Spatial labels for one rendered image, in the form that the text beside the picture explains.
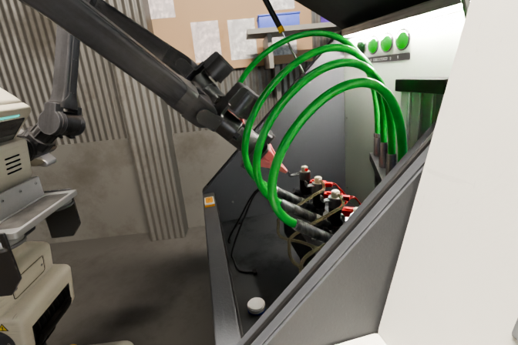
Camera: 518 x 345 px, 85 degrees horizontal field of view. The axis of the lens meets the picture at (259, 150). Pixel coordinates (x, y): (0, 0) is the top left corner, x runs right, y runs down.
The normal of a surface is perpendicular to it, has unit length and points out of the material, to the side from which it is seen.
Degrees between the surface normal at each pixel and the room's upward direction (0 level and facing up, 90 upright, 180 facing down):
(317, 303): 90
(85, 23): 107
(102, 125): 90
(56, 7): 113
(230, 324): 0
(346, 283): 90
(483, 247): 76
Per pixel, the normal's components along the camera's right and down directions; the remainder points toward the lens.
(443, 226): -0.97, -0.09
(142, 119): 0.07, 0.26
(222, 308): -0.09, -0.96
